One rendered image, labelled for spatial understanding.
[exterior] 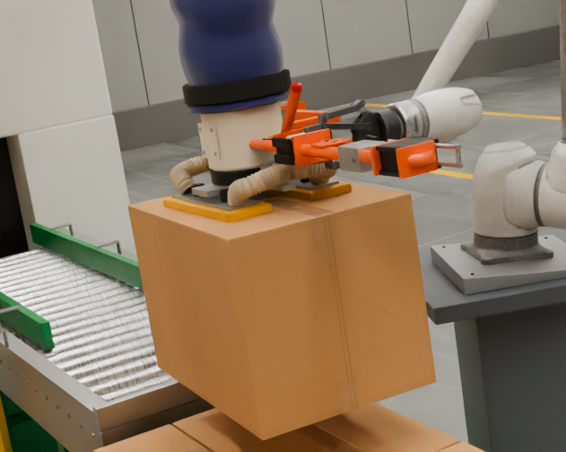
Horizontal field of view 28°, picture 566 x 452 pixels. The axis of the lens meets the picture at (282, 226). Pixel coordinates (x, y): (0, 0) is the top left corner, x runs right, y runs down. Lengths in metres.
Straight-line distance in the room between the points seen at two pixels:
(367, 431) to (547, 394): 0.56
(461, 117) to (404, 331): 0.45
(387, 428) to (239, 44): 0.88
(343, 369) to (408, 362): 0.15
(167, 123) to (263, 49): 9.64
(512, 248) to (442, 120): 0.57
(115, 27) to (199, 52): 9.59
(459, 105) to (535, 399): 0.85
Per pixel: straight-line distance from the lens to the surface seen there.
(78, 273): 4.39
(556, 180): 2.67
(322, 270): 2.16
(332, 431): 2.51
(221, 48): 2.29
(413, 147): 1.84
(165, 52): 12.06
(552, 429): 2.88
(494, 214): 2.74
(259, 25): 2.32
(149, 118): 11.85
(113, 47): 11.88
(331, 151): 2.03
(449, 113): 2.30
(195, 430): 2.64
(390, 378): 2.29
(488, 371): 2.78
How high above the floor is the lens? 1.53
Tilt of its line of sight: 13 degrees down
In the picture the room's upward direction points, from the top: 9 degrees counter-clockwise
